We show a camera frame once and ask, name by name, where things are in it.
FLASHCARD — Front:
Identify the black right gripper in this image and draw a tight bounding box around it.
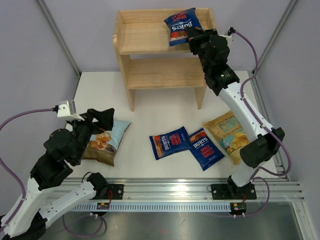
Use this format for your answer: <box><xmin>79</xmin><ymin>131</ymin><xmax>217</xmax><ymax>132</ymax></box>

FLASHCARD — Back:
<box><xmin>186</xmin><ymin>27</ymin><xmax>218</xmax><ymax>74</ymax></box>

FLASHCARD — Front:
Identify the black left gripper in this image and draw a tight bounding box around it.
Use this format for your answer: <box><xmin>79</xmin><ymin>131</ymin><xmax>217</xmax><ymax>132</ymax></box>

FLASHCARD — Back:
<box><xmin>67</xmin><ymin>107</ymin><xmax>115</xmax><ymax>164</ymax></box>

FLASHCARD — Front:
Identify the blue Burts chips bag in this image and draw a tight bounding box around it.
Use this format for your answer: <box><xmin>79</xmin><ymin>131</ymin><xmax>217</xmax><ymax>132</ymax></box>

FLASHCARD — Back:
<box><xmin>188</xmin><ymin>128</ymin><xmax>225</xmax><ymax>171</ymax></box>
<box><xmin>164</xmin><ymin>7</ymin><xmax>203</xmax><ymax>47</ymax></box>
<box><xmin>149</xmin><ymin>126</ymin><xmax>191</xmax><ymax>160</ymax></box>

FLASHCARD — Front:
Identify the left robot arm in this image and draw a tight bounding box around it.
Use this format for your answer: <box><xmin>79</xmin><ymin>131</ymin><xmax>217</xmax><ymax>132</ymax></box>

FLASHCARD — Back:
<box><xmin>0</xmin><ymin>105</ymin><xmax>115</xmax><ymax>240</ymax></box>

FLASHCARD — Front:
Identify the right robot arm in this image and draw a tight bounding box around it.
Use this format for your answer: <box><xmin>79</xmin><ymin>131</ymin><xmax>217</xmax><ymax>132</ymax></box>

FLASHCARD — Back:
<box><xmin>186</xmin><ymin>27</ymin><xmax>285</xmax><ymax>198</ymax></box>

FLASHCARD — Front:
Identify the light blue cassava chips bag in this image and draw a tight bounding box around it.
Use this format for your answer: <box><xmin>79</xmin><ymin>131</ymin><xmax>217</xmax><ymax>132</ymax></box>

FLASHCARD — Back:
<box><xmin>82</xmin><ymin>119</ymin><xmax>131</xmax><ymax>167</ymax></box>

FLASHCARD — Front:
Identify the wooden two-tier shelf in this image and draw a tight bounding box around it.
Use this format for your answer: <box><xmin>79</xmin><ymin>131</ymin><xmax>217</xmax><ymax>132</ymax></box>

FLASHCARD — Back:
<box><xmin>113</xmin><ymin>8</ymin><xmax>207</xmax><ymax>111</ymax></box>

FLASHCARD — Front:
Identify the tan kettle chips bag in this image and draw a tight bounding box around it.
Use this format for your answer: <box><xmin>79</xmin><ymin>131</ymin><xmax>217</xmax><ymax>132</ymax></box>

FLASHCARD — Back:
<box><xmin>202</xmin><ymin>110</ymin><xmax>250</xmax><ymax>165</ymax></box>

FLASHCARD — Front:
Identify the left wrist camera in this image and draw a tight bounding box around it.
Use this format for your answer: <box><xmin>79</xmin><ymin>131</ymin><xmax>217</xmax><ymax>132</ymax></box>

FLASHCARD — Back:
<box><xmin>57</xmin><ymin>99</ymin><xmax>85</xmax><ymax>122</ymax></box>

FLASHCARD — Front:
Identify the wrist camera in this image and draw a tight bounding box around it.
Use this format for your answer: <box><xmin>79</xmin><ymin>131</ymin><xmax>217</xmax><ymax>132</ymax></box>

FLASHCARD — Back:
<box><xmin>57</xmin><ymin>99</ymin><xmax>85</xmax><ymax>122</ymax></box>
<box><xmin>222</xmin><ymin>27</ymin><xmax>236</xmax><ymax>48</ymax></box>

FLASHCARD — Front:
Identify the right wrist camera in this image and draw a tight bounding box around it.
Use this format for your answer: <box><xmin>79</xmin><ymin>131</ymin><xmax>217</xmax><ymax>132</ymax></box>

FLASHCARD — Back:
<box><xmin>222</xmin><ymin>27</ymin><xmax>236</xmax><ymax>48</ymax></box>

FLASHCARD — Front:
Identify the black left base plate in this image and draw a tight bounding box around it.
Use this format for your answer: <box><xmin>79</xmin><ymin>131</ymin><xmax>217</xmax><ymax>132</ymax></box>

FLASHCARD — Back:
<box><xmin>101</xmin><ymin>183</ymin><xmax>124</xmax><ymax>200</ymax></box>

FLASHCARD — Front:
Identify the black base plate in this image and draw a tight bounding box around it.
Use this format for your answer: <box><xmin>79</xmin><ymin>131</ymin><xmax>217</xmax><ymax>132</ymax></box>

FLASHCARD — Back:
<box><xmin>101</xmin><ymin>183</ymin><xmax>124</xmax><ymax>200</ymax></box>
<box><xmin>210</xmin><ymin>183</ymin><xmax>257</xmax><ymax>200</ymax></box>

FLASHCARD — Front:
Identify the white slotted cable duct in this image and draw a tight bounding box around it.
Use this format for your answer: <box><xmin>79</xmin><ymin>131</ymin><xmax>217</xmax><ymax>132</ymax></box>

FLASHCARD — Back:
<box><xmin>72</xmin><ymin>202</ymin><xmax>231</xmax><ymax>213</ymax></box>

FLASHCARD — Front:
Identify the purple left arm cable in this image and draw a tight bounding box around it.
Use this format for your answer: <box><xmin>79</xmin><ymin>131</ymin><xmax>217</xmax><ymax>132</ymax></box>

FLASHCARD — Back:
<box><xmin>0</xmin><ymin>107</ymin><xmax>108</xmax><ymax>236</ymax></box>

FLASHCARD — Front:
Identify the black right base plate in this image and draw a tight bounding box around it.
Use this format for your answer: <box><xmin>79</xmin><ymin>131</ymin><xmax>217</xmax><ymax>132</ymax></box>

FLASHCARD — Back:
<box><xmin>210</xmin><ymin>183</ymin><xmax>257</xmax><ymax>200</ymax></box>

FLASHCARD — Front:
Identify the aluminium mounting rail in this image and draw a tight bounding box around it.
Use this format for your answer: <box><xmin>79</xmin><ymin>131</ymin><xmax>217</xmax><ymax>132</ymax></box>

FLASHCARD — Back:
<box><xmin>49</xmin><ymin>177</ymin><xmax>306</xmax><ymax>201</ymax></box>

